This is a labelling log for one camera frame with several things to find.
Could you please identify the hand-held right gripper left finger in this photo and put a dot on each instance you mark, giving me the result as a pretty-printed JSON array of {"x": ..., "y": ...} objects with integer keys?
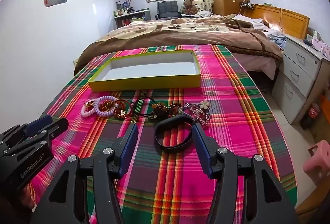
[{"x": 130, "y": 142}]

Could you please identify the grey drawer cabinet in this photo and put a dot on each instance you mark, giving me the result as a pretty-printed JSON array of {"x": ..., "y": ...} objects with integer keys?
[{"x": 296, "y": 71}]

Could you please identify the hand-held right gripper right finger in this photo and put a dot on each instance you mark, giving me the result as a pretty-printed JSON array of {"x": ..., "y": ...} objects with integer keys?
[{"x": 201, "y": 149}]

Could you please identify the black wristband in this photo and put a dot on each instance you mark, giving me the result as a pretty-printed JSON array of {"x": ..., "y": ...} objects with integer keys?
[{"x": 157, "y": 136}]

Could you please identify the brown teddy bear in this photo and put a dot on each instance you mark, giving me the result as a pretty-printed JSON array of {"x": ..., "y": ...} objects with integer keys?
[{"x": 190, "y": 7}]

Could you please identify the pink white boxes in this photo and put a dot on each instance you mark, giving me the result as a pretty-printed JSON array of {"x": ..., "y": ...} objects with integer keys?
[{"x": 321, "y": 46}]

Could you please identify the bed with brown blanket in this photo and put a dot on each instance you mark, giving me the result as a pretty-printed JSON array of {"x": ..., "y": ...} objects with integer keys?
[{"x": 180, "y": 35}]

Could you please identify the white flower hair clip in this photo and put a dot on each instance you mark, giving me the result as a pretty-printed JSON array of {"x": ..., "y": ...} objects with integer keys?
[{"x": 205, "y": 104}]

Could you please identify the pink plastic stool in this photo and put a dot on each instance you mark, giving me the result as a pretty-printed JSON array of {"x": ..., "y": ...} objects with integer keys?
[{"x": 318, "y": 159}]

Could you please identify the pink green plaid cloth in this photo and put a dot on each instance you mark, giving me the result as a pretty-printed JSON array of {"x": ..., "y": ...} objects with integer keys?
[{"x": 245, "y": 110}]

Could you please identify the grey chair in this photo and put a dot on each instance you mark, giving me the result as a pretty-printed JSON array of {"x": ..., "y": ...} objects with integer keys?
[{"x": 167, "y": 9}]

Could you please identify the shelf with bottles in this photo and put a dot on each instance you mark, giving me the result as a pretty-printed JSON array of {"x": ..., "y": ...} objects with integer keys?
[{"x": 129, "y": 17}]

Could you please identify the wooden headboard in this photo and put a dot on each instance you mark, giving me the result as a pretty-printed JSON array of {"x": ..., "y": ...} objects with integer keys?
[{"x": 288, "y": 20}]

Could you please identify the red soda package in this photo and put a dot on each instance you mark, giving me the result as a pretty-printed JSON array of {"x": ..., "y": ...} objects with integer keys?
[{"x": 313, "y": 111}]

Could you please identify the pink rhinestone hair clip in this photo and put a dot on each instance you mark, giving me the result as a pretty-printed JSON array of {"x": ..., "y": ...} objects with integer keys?
[{"x": 201, "y": 117}]

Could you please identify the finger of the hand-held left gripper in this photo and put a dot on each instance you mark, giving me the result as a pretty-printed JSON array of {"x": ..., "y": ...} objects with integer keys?
[
  {"x": 38, "y": 122},
  {"x": 58, "y": 127}
]

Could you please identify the yellow-green shallow box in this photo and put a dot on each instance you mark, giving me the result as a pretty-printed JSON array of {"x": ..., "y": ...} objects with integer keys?
[{"x": 154, "y": 69}]

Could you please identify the white blue bedding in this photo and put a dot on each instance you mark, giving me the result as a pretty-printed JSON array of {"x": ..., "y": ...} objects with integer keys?
[{"x": 257, "y": 23}]

